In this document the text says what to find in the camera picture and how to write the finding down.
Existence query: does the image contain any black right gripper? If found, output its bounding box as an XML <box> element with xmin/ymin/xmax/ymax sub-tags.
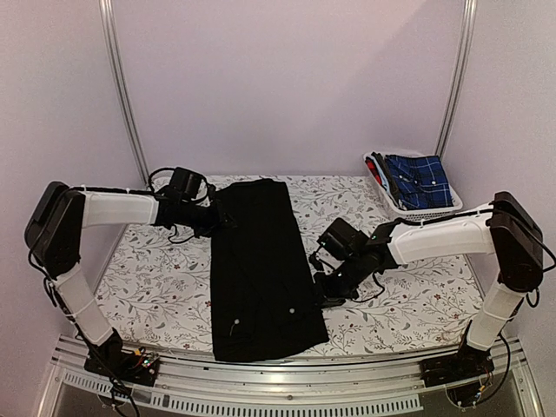
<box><xmin>311</xmin><ymin>255</ymin><xmax>367</xmax><ymax>311</ymax></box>

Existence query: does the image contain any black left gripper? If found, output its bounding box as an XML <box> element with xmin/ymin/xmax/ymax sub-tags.
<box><xmin>181</xmin><ymin>200</ymin><xmax>237</xmax><ymax>239</ymax></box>

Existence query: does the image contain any black long sleeve shirt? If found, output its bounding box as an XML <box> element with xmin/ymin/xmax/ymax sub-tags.
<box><xmin>209</xmin><ymin>179</ymin><xmax>328</xmax><ymax>362</ymax></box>

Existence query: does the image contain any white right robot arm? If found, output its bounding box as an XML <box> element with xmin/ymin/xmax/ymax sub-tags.
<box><xmin>314</xmin><ymin>191</ymin><xmax>549</xmax><ymax>379</ymax></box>

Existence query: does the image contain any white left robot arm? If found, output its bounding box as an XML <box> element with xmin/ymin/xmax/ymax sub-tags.
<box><xmin>24</xmin><ymin>181</ymin><xmax>234</xmax><ymax>377</ymax></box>

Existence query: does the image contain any floral white tablecloth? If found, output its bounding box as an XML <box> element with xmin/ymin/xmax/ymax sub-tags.
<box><xmin>96</xmin><ymin>175</ymin><xmax>482</xmax><ymax>357</ymax></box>

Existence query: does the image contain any light blue folded shirt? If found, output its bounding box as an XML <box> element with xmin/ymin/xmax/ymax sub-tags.
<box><xmin>369</xmin><ymin>156</ymin><xmax>391</xmax><ymax>192</ymax></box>

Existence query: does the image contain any red black plaid shirt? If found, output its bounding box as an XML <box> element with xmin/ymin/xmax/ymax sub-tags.
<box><xmin>365</xmin><ymin>157</ymin><xmax>382</xmax><ymax>185</ymax></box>

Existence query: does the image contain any white plastic laundry basket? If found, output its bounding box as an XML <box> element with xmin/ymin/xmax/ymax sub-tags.
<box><xmin>362</xmin><ymin>151</ymin><xmax>463</xmax><ymax>221</ymax></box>

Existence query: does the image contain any dark grey folded shirt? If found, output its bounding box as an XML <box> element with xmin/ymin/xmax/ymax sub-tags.
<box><xmin>375</xmin><ymin>154</ymin><xmax>400</xmax><ymax>206</ymax></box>

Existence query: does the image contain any blue plaid shirt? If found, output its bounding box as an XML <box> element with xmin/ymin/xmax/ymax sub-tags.
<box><xmin>385</xmin><ymin>155</ymin><xmax>453</xmax><ymax>210</ymax></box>

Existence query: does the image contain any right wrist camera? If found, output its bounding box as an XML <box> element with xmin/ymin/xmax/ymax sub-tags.
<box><xmin>309</xmin><ymin>217</ymin><xmax>369</xmax><ymax>263</ymax></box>

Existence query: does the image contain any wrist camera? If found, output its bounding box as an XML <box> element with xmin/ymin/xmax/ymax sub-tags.
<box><xmin>166</xmin><ymin>167</ymin><xmax>209</xmax><ymax>204</ymax></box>
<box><xmin>309</xmin><ymin>217</ymin><xmax>369</xmax><ymax>263</ymax></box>

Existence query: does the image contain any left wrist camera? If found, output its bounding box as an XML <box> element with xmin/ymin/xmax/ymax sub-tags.
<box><xmin>166</xmin><ymin>167</ymin><xmax>209</xmax><ymax>204</ymax></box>

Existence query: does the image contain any aluminium front rail frame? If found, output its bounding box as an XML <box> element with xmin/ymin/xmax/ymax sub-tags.
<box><xmin>37</xmin><ymin>336</ymin><xmax>545</xmax><ymax>416</ymax></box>

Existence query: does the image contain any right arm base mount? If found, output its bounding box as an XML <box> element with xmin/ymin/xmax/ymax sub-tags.
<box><xmin>419</xmin><ymin>341</ymin><xmax>494</xmax><ymax>407</ymax></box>

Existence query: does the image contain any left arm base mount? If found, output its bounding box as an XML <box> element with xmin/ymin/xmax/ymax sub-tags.
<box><xmin>84</xmin><ymin>340</ymin><xmax>160</xmax><ymax>387</ymax></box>

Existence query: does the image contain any left aluminium corner post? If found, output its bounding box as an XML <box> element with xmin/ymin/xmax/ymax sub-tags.
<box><xmin>98</xmin><ymin>0</ymin><xmax>149</xmax><ymax>183</ymax></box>

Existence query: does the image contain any aluminium corner post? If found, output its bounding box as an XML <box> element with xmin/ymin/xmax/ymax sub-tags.
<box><xmin>434</xmin><ymin>0</ymin><xmax>478</xmax><ymax>160</ymax></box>
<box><xmin>98</xmin><ymin>0</ymin><xmax>149</xmax><ymax>183</ymax></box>

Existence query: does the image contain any right aluminium corner post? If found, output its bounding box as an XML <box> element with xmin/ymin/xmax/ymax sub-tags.
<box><xmin>434</xmin><ymin>0</ymin><xmax>478</xmax><ymax>160</ymax></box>

